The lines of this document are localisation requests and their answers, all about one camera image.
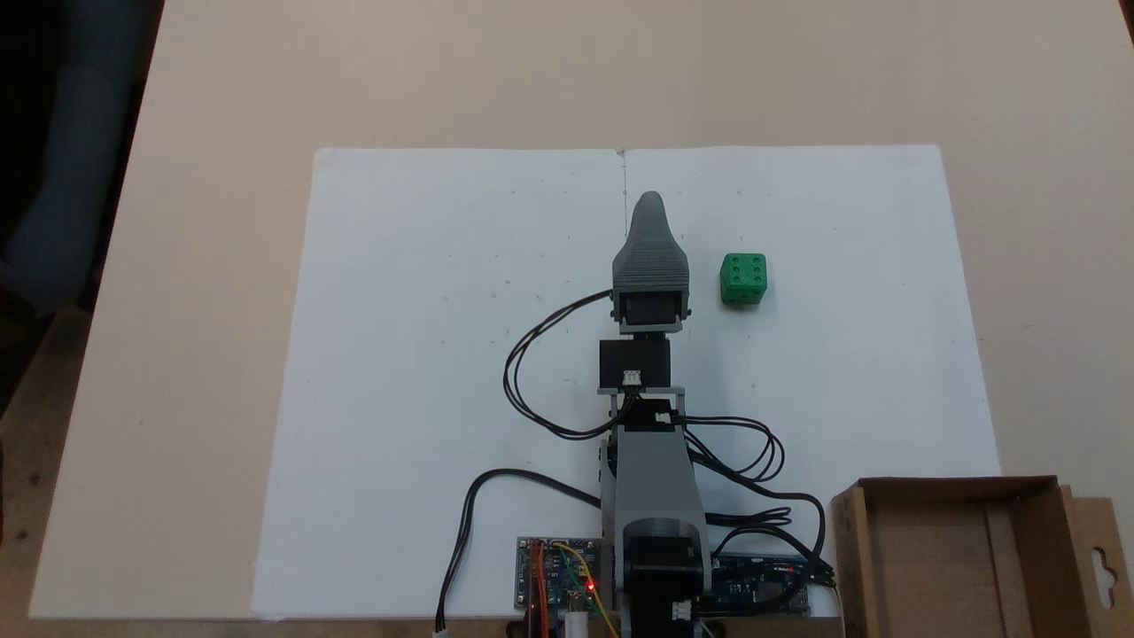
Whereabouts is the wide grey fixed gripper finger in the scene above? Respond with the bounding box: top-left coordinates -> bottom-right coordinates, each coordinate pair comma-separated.
614,190 -> 688,265

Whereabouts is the green die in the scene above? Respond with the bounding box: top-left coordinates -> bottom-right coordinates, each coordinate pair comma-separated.
719,253 -> 768,307

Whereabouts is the white paper sheet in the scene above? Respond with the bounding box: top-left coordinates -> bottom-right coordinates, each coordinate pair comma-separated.
251,144 -> 1002,621

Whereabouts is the blue circuit board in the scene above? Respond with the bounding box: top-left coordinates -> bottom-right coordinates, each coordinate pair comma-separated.
711,554 -> 812,617

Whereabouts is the brown cardboard box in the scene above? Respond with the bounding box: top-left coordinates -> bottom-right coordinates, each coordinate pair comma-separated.
828,476 -> 1134,638

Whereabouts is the dark blue rounded object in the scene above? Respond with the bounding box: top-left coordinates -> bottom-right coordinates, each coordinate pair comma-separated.
0,0 -> 166,426

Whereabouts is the thin black servo cable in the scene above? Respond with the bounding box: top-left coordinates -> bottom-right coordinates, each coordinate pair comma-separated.
502,289 -> 641,441
680,413 -> 787,485

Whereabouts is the yellow jumper wire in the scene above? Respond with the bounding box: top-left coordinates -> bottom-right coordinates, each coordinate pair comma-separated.
556,542 -> 622,638

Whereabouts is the black board cable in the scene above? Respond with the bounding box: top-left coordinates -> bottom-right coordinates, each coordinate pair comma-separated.
707,483 -> 839,614

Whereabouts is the circuit board with jumper wires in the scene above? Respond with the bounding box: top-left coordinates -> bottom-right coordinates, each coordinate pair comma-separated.
516,535 -> 605,614

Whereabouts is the orange jumper wire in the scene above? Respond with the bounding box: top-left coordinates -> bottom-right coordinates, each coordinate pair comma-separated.
529,542 -> 553,638

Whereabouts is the black power cable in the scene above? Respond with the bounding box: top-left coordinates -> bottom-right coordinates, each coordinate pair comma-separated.
431,467 -> 607,637

